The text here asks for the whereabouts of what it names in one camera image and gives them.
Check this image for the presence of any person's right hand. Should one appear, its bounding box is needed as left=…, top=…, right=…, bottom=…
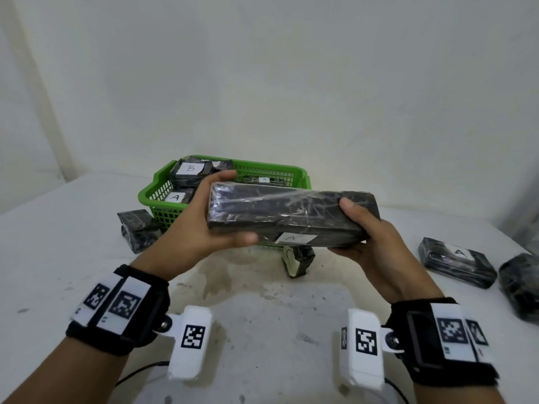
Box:
left=327, top=197, right=446, bottom=304

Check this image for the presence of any person's left hand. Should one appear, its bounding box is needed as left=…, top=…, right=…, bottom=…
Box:
left=131, top=170, right=259, bottom=283

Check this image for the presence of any black packet labelled b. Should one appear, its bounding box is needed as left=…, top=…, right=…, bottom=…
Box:
left=383, top=376, right=412, bottom=404
left=169, top=157, right=213, bottom=189

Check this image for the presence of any small black packet with label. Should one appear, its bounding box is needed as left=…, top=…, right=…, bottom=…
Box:
left=281, top=246, right=316, bottom=279

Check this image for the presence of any green plastic mesh basket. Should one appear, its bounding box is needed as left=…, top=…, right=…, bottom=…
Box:
left=138, top=159, right=312, bottom=249

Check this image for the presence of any long black box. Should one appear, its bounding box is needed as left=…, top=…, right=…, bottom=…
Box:
left=206, top=182, right=381, bottom=248

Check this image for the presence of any long black packet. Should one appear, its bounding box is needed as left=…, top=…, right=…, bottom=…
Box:
left=242, top=176, right=294, bottom=188

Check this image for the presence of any person's right forearm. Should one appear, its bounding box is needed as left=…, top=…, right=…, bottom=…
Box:
left=414, top=380, right=506, bottom=404

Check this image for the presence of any black right wristband with markers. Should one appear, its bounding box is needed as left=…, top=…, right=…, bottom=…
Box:
left=381, top=297, right=500, bottom=390

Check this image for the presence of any black wristband with markers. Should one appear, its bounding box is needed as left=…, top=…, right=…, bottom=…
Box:
left=65, top=264, right=171, bottom=357
left=381, top=297, right=500, bottom=390

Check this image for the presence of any black left wristband with markers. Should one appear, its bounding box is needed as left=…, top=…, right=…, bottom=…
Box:
left=65, top=264, right=171, bottom=357

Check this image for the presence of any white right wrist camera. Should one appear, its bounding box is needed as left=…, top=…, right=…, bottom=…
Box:
left=339, top=309, right=405, bottom=392

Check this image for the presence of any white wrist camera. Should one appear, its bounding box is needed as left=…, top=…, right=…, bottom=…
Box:
left=153, top=306, right=213, bottom=382
left=339, top=309, right=405, bottom=392

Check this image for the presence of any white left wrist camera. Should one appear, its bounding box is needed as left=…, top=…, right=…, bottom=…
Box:
left=153, top=306, right=213, bottom=382

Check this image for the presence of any black left camera cable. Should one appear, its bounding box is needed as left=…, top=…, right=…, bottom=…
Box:
left=114, top=361, right=170, bottom=388

